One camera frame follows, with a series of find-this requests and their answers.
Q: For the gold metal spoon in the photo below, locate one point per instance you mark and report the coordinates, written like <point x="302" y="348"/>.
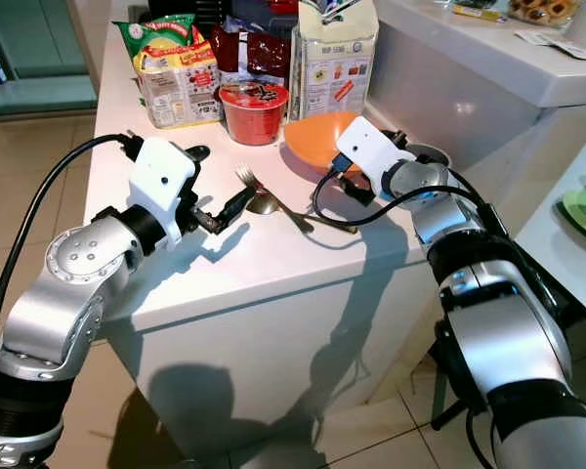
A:
<point x="332" y="225"/>

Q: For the orange plastic bowl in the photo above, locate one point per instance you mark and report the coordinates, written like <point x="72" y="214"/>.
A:
<point x="313" y="137"/>

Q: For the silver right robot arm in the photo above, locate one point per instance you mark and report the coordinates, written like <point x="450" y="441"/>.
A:
<point x="508" y="342"/>

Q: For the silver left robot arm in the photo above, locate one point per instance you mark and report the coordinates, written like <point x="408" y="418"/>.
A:
<point x="68" y="313"/>

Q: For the red instant noodle cup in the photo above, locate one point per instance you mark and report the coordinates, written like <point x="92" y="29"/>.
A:
<point x="252" y="122"/>

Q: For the tall white printed bag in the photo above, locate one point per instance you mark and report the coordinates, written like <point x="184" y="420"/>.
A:
<point x="332" y="68"/>

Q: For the white counter cabinet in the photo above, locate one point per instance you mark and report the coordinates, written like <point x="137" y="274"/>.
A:
<point x="264" y="342"/>

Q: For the beige yellow food package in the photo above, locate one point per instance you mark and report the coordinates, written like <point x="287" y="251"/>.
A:
<point x="176" y="93"/>

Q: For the dark red food packet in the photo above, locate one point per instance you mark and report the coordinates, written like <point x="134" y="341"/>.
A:
<point x="264" y="54"/>

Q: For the green snack bag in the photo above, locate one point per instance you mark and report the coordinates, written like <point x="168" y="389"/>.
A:
<point x="151" y="34"/>

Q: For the flat yellow pack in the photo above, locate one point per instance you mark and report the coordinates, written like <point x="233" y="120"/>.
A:
<point x="479" y="12"/>

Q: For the black chair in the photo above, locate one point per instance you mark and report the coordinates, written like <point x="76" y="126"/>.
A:
<point x="441" y="391"/>

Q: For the teal door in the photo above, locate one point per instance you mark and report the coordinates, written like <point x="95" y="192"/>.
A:
<point x="39" y="49"/>

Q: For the white paper sheet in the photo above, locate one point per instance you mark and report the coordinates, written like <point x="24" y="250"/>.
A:
<point x="566" y="46"/>

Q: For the clear cookie pack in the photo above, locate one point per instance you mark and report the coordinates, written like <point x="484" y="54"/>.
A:
<point x="542" y="12"/>

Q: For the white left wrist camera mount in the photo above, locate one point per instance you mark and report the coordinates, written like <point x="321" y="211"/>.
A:
<point x="166" y="176"/>

